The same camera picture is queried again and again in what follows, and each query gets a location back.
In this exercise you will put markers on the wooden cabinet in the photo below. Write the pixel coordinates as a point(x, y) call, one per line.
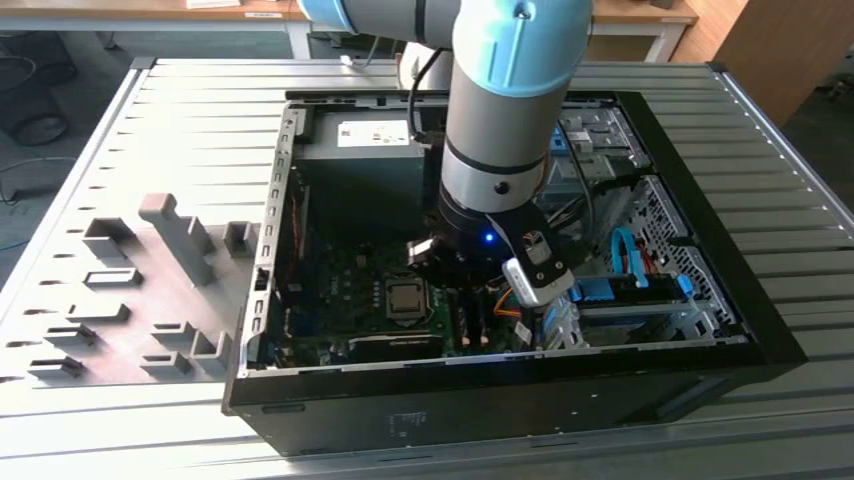
point(780, 50)

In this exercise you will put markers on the grey metal drive cage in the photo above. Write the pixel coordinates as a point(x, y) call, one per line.
point(620, 135)

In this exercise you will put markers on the green motherboard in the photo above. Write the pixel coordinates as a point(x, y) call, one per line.
point(347, 300)

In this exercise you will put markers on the white paper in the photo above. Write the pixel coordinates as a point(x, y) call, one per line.
point(213, 3)

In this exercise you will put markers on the CPU socket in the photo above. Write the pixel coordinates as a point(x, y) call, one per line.
point(385, 300)

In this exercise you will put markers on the hard disk in blue carrier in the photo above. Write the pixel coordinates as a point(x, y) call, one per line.
point(596, 291)

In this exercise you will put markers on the RAM stick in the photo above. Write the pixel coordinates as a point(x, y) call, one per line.
point(460, 320)

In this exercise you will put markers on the black wheeled bin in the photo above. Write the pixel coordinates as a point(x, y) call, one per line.
point(33, 100)

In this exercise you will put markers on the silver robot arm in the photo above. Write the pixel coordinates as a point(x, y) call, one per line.
point(493, 150)

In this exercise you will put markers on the grey parts rack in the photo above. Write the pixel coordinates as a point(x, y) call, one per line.
point(180, 300)

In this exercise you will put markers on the black PC case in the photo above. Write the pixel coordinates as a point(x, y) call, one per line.
point(467, 410)

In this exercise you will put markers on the silver CPU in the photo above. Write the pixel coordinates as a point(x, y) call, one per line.
point(405, 299)

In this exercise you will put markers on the wooden desk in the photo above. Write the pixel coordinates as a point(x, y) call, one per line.
point(133, 10)

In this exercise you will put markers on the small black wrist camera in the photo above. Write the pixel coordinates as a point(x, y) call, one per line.
point(420, 252)

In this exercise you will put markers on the black graphics card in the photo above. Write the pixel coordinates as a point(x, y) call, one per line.
point(393, 347)

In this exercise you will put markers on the perforated metal disk bay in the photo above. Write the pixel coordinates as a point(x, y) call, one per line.
point(693, 270)

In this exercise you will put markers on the silver camera on black bracket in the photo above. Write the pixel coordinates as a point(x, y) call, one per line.
point(547, 272)

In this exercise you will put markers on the grey power supply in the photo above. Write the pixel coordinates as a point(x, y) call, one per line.
point(353, 185)

